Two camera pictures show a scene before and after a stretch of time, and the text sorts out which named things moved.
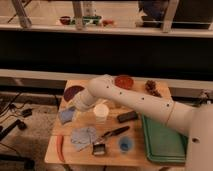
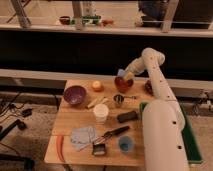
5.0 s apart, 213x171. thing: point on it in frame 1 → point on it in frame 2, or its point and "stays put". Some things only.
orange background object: [107, 22] stays put
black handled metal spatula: [98, 148] stays put
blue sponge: [66, 115] → [121, 72]
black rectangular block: [132, 115] stays put
